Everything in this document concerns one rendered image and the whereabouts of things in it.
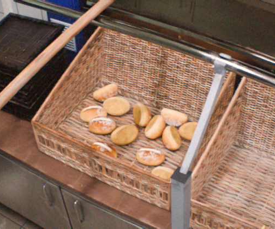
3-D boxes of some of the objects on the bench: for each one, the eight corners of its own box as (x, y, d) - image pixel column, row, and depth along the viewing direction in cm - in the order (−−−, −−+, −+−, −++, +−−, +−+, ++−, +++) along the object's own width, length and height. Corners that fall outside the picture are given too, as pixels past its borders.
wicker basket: (239, 126, 207) (244, 69, 187) (381, 181, 183) (404, 126, 164) (174, 223, 178) (174, 170, 159) (339, 295, 155) (362, 246, 136)
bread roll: (142, 139, 202) (136, 121, 201) (114, 149, 199) (109, 131, 198) (137, 138, 207) (132, 120, 206) (111, 147, 205) (105, 129, 204)
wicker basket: (109, 71, 233) (103, 17, 213) (236, 119, 209) (240, 62, 190) (35, 151, 204) (21, 95, 185) (171, 214, 181) (171, 160, 162)
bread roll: (129, 116, 210) (129, 97, 209) (101, 115, 211) (102, 96, 211) (131, 115, 215) (132, 96, 215) (105, 113, 217) (105, 95, 216)
